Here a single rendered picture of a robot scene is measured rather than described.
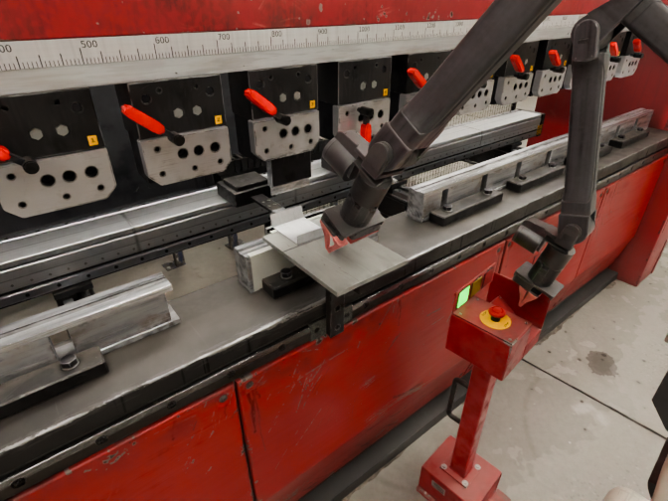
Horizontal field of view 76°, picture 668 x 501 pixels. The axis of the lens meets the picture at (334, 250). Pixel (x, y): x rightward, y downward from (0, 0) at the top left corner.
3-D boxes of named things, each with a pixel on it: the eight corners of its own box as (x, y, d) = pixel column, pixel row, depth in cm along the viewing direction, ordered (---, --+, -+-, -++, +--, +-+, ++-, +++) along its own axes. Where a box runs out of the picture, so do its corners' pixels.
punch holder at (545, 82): (536, 97, 135) (550, 39, 127) (512, 93, 141) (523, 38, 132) (560, 91, 143) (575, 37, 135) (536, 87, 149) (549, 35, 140)
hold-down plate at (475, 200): (441, 227, 124) (443, 218, 123) (427, 220, 128) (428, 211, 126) (502, 201, 140) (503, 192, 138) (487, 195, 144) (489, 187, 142)
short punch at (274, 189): (273, 197, 92) (269, 153, 87) (268, 194, 93) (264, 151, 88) (311, 186, 97) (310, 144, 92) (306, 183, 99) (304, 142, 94)
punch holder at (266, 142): (256, 163, 82) (248, 71, 74) (237, 152, 88) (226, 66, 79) (320, 148, 90) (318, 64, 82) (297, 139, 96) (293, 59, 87)
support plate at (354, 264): (337, 297, 76) (337, 292, 76) (262, 240, 94) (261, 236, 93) (408, 263, 86) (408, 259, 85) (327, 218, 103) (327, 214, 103)
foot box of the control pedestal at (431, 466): (481, 547, 131) (488, 526, 125) (415, 489, 146) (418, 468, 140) (512, 501, 143) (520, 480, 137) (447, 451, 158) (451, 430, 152)
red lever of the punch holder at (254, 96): (253, 87, 71) (292, 119, 78) (242, 83, 74) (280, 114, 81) (248, 96, 71) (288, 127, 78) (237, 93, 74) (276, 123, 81)
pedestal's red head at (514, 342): (501, 382, 102) (518, 324, 93) (444, 348, 112) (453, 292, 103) (538, 341, 114) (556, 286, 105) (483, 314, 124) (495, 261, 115)
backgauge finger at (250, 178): (265, 230, 99) (264, 210, 97) (217, 194, 117) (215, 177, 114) (308, 216, 106) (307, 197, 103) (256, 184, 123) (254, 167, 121)
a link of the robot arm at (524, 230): (584, 231, 88) (593, 221, 94) (533, 202, 93) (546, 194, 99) (551, 274, 95) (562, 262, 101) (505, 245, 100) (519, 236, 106)
